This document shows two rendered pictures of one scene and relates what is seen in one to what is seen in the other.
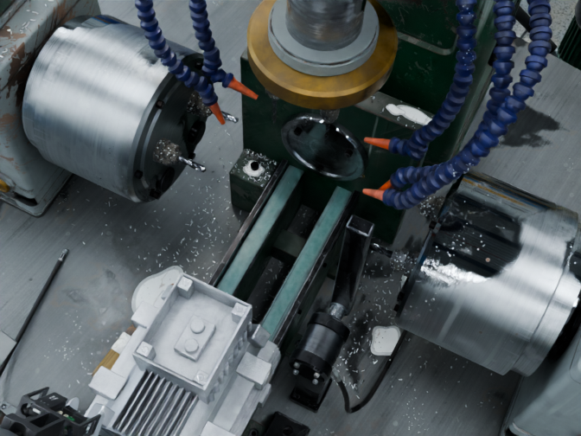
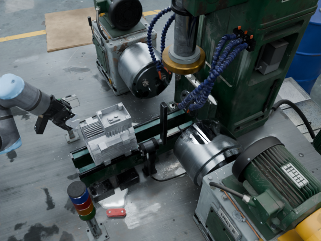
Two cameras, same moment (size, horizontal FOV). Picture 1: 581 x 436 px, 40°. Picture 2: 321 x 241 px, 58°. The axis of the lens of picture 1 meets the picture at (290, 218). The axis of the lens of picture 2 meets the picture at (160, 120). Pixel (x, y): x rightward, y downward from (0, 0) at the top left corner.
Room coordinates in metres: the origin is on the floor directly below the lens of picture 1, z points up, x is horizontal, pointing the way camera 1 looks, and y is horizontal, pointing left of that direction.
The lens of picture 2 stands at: (-0.19, -0.55, 2.06)
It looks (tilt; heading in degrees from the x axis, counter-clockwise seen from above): 50 degrees down; 38
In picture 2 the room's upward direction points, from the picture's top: straight up
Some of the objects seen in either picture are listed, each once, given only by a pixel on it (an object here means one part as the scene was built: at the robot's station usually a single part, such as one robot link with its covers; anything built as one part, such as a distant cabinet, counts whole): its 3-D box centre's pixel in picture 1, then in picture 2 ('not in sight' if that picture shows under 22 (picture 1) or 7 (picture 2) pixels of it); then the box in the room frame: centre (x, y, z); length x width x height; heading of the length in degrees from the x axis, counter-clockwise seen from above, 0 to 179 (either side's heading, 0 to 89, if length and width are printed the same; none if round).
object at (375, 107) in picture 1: (337, 135); (198, 105); (0.74, -0.07, 0.97); 0.30 x 0.11 x 0.34; 67
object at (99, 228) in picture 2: not in sight; (88, 214); (-0.01, -0.07, 1.01); 0.08 x 0.08 x 0.42; 67
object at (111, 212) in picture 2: not in sight; (116, 212); (0.10, -0.07, 0.81); 0.09 x 0.03 x 0.02; 131
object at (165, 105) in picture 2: (348, 271); (163, 125); (0.43, -0.08, 1.12); 0.04 x 0.03 x 0.26; 157
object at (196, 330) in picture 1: (194, 338); (114, 120); (0.33, 0.11, 1.11); 0.12 x 0.11 x 0.07; 157
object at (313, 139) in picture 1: (322, 149); (188, 104); (0.69, -0.04, 1.01); 0.15 x 0.02 x 0.15; 67
